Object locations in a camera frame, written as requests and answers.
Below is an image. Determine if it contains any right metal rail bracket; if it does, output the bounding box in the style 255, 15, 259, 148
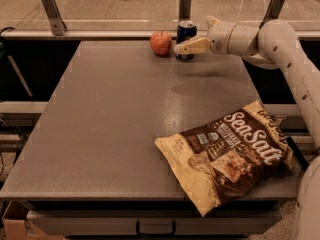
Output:
260, 0, 285, 28

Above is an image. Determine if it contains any left metal rail bracket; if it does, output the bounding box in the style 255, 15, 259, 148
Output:
41, 0, 66, 36

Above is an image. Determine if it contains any metal rail bracket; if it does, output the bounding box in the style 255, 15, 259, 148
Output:
177, 0, 192, 32
260, 0, 285, 28
41, 0, 66, 36

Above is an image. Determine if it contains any middle metal rail bracket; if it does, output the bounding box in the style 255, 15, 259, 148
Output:
177, 0, 192, 32

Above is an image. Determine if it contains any black drawer handle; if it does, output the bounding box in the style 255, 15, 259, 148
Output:
135, 219, 176, 237

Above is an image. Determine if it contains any sea salt chips bag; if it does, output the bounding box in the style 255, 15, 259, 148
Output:
155, 101, 293, 216

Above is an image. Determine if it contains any red apple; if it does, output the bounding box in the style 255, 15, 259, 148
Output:
150, 31, 172, 56

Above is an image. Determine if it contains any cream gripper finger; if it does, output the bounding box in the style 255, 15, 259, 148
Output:
174, 36, 210, 55
205, 16, 220, 29

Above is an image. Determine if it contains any blue pepsi can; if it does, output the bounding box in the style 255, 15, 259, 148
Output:
176, 20, 197, 61

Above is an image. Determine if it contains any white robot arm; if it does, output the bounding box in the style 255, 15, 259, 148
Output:
174, 16, 320, 240

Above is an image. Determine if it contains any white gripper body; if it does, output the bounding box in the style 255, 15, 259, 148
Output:
208, 22, 236, 55

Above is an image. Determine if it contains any grey table drawer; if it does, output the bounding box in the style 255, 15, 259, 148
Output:
27, 210, 281, 237

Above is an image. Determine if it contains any cardboard box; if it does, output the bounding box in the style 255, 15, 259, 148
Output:
2, 201, 64, 240

